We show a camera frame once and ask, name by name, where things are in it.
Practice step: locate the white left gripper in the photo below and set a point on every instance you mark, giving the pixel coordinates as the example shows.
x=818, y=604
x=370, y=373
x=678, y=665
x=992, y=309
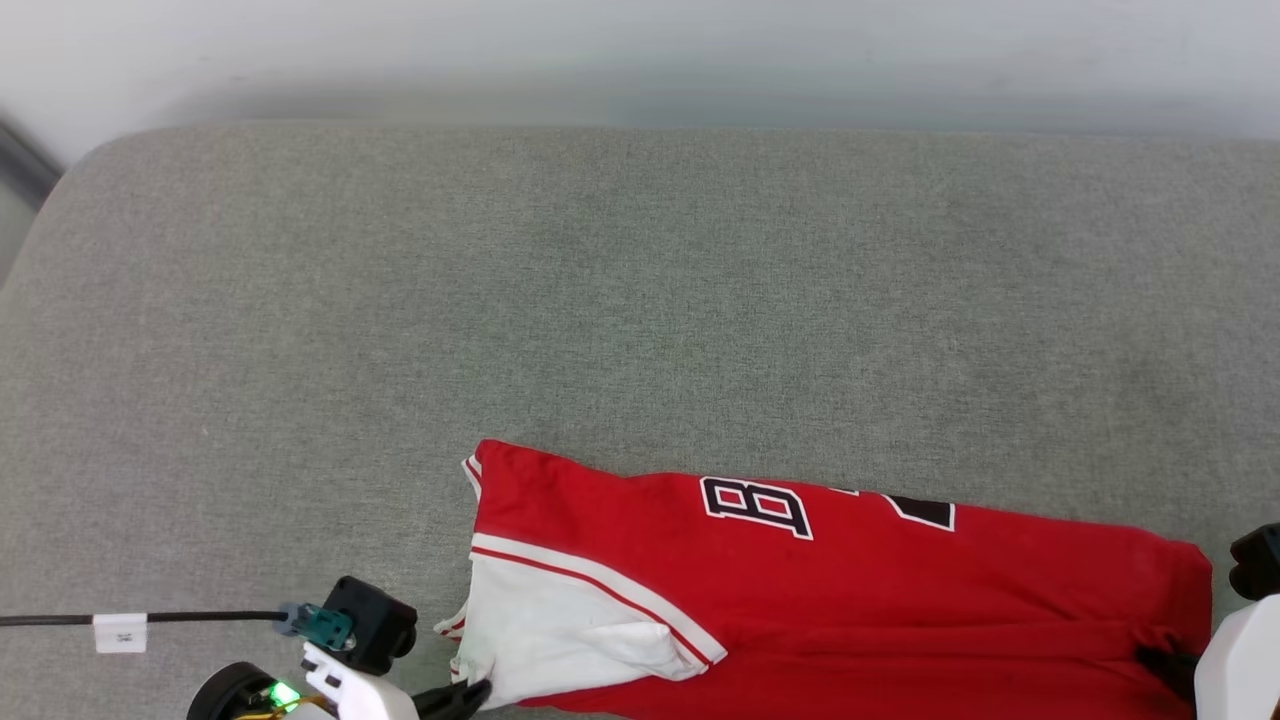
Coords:
x=360, y=695

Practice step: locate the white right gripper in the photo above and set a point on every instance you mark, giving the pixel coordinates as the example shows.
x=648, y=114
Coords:
x=1240, y=665

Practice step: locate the red white baseball shirt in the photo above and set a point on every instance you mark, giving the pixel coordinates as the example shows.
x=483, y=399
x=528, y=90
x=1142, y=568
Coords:
x=850, y=600

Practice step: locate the grey fabric sofa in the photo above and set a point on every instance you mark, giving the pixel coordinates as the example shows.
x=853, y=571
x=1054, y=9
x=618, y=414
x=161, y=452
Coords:
x=600, y=300

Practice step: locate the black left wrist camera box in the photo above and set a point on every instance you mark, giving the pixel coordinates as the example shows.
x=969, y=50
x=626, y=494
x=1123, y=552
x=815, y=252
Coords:
x=372, y=622

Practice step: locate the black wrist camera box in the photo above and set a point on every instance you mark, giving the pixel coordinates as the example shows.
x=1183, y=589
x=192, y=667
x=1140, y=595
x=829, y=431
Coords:
x=372, y=622
x=1258, y=562

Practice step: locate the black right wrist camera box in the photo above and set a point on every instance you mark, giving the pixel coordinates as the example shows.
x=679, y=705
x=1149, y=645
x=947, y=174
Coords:
x=1258, y=562

